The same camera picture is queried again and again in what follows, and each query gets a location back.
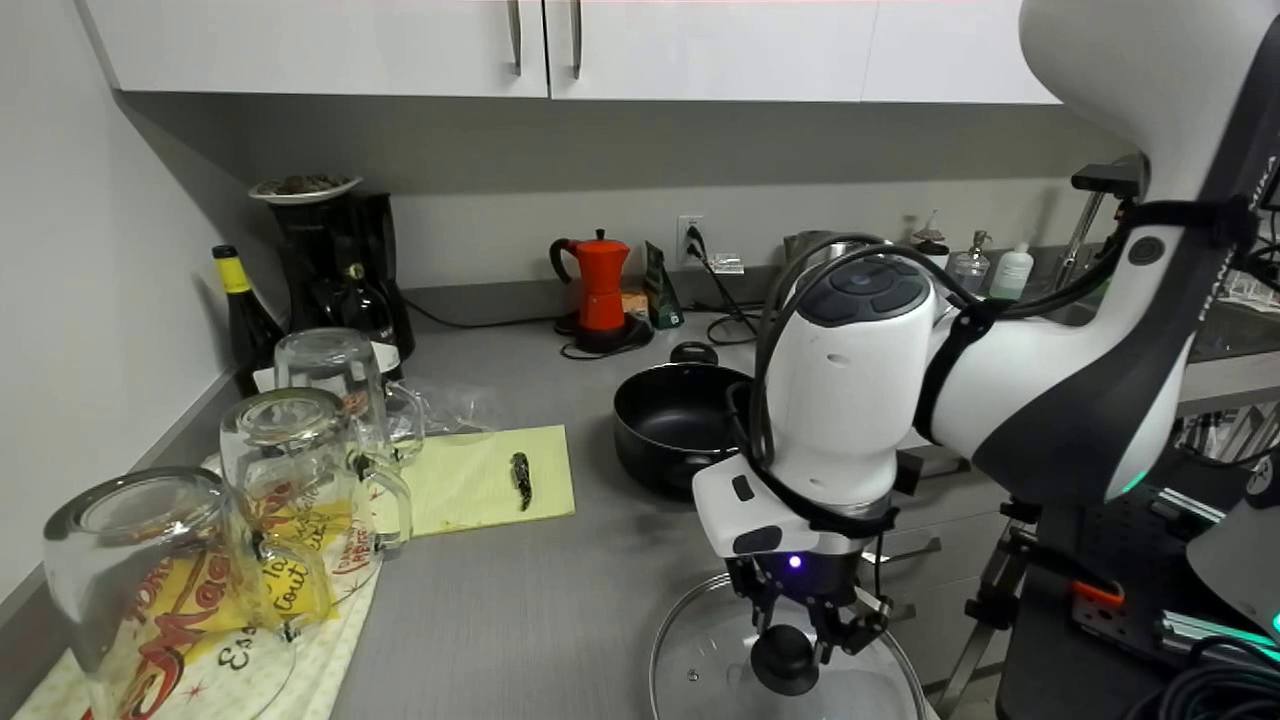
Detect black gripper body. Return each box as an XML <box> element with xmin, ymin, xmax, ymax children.
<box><xmin>725</xmin><ymin>537</ymin><xmax>897</xmax><ymax>632</ymax></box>

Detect glass lid with black knob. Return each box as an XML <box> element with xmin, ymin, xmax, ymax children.
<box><xmin>645</xmin><ymin>566</ymin><xmax>932</xmax><ymax>720</ymax></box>

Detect black cooking pot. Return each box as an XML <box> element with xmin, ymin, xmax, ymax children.
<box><xmin>609</xmin><ymin>337</ymin><xmax>767</xmax><ymax>504</ymax></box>

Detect red moka pot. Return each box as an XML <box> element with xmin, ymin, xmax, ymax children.
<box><xmin>544</xmin><ymin>228</ymin><xmax>637</xmax><ymax>341</ymax></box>

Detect gray base cabinet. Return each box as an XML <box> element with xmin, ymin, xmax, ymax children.
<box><xmin>877</xmin><ymin>453</ymin><xmax>1043</xmax><ymax>694</ymax></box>

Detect metal stand leg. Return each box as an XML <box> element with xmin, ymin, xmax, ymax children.
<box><xmin>929</xmin><ymin>530</ymin><xmax>1018</xmax><ymax>720</ymax></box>

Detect black clamp orange grip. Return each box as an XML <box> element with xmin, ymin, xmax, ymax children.
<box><xmin>962</xmin><ymin>494</ymin><xmax>1131</xmax><ymax>632</ymax></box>

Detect small black object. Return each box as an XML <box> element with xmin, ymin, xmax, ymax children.
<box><xmin>502</xmin><ymin>447</ymin><xmax>538</xmax><ymax>516</ymax></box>

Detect black round hot plate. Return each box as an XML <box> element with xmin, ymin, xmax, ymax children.
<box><xmin>557</xmin><ymin>310</ymin><xmax>660</xmax><ymax>360</ymax></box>

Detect dark green bottle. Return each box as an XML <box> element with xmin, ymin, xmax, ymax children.
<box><xmin>640</xmin><ymin>236</ymin><xmax>686</xmax><ymax>333</ymax></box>

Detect yellow paper notepad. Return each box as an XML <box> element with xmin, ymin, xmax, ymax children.
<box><xmin>396</xmin><ymin>421</ymin><xmax>579</xmax><ymax>544</ymax></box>

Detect stainless steel electric kettle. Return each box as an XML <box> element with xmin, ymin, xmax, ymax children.
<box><xmin>777</xmin><ymin>228</ymin><xmax>872</xmax><ymax>303</ymax></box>

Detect clear soap dispenser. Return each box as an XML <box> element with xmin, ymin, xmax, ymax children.
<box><xmin>945</xmin><ymin>228</ymin><xmax>1000</xmax><ymax>303</ymax></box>

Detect white soap bottle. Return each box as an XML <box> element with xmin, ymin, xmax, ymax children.
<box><xmin>988</xmin><ymin>238</ymin><xmax>1039</xmax><ymax>303</ymax></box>

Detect clear plastic wrap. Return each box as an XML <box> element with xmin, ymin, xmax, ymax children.
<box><xmin>396</xmin><ymin>377</ymin><xmax>510</xmax><ymax>440</ymax></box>

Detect gray rounded cover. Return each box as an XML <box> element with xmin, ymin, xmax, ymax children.
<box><xmin>1184</xmin><ymin>493</ymin><xmax>1280</xmax><ymax>634</ymax></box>

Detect chrome sink faucet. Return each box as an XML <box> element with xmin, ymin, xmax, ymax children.
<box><xmin>1057</xmin><ymin>196</ymin><xmax>1113</xmax><ymax>292</ymax></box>

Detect printed white dish towel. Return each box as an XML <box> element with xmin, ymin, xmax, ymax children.
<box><xmin>11</xmin><ymin>453</ymin><xmax>392</xmax><ymax>720</ymax></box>

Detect large clear glass mug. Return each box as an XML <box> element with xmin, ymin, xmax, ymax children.
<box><xmin>269</xmin><ymin>325</ymin><xmax>432</xmax><ymax>465</ymax></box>
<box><xmin>34</xmin><ymin>465</ymin><xmax>272</xmax><ymax>720</ymax></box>
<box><xmin>213</xmin><ymin>387</ymin><xmax>417</xmax><ymax>632</ymax></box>

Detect white upper cabinet door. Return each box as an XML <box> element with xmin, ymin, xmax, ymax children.
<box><xmin>72</xmin><ymin>0</ymin><xmax>551</xmax><ymax>98</ymax></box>
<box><xmin>544</xmin><ymin>0</ymin><xmax>1068</xmax><ymax>106</ymax></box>

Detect black coffee maker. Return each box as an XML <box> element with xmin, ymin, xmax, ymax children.
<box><xmin>245</xmin><ymin>173</ymin><xmax>419</xmax><ymax>372</ymax></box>

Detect dark wine bottle yellow cap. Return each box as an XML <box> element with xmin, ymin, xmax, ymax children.
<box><xmin>207</xmin><ymin>244</ymin><xmax>282</xmax><ymax>401</ymax></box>

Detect silver drawer handle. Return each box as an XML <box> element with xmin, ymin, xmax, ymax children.
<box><xmin>916</xmin><ymin>454</ymin><xmax>975</xmax><ymax>488</ymax></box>
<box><xmin>872</xmin><ymin>530</ymin><xmax>945</xmax><ymax>572</ymax></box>

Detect thick black power cable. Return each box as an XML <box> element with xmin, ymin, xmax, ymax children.
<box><xmin>680</xmin><ymin>228</ymin><xmax>767</xmax><ymax>325</ymax></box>

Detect black cable bundle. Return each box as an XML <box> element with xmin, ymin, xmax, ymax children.
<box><xmin>1127</xmin><ymin>649</ymin><xmax>1280</xmax><ymax>720</ymax></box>

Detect teal aluminium rail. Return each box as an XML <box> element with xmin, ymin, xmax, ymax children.
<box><xmin>1157</xmin><ymin>603</ymin><xmax>1280</xmax><ymax>671</ymax></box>

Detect white wall outlet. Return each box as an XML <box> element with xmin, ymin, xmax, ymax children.
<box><xmin>677</xmin><ymin>213</ymin><xmax>712</xmax><ymax>268</ymax></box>

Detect thin black appliance cord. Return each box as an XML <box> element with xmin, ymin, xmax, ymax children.
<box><xmin>400</xmin><ymin>292</ymin><xmax>565</xmax><ymax>337</ymax></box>

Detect black camera on stand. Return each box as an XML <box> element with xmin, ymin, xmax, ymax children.
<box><xmin>1068</xmin><ymin>153</ymin><xmax>1157</xmax><ymax>205</ymax></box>

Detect silver cabinet bar handle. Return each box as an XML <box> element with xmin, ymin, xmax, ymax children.
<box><xmin>565</xmin><ymin>0</ymin><xmax>589</xmax><ymax>80</ymax></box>
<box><xmin>500</xmin><ymin>0</ymin><xmax>527</xmax><ymax>80</ymax></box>

